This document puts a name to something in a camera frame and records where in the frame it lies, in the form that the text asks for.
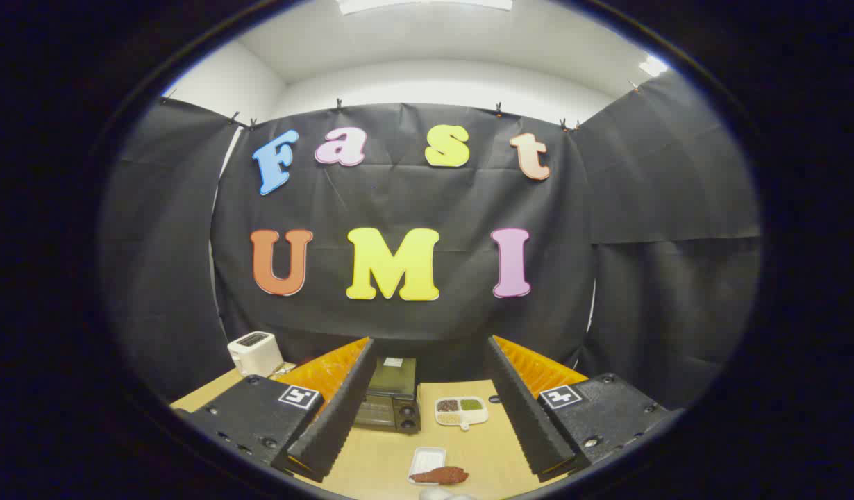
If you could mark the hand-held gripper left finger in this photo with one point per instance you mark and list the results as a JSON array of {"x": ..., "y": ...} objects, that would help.
[{"x": 344, "y": 410}]

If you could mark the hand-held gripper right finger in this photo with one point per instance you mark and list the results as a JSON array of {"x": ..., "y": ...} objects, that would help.
[{"x": 521, "y": 410}]

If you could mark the black toaster oven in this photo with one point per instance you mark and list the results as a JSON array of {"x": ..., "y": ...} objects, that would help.
[{"x": 394, "y": 406}]

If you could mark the reddish-brown meat slice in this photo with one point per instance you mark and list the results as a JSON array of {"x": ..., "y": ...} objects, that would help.
[{"x": 441, "y": 476}]

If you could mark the white bread toaster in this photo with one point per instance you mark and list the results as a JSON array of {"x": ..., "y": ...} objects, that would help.
[{"x": 255, "y": 353}]

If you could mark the white divided dish with grains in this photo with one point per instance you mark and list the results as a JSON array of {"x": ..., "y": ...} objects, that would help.
[{"x": 460, "y": 411}]

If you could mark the white rectangular tray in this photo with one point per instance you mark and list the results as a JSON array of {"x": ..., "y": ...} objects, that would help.
[{"x": 427, "y": 458}]

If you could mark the black backdrop cloth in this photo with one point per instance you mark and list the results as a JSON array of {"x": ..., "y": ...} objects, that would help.
[{"x": 399, "y": 201}]

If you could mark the small ceiling light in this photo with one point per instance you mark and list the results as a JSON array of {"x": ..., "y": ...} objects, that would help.
[{"x": 653, "y": 66}]

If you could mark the long ceiling light panel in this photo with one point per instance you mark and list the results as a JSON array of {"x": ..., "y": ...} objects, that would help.
[{"x": 427, "y": 4}]

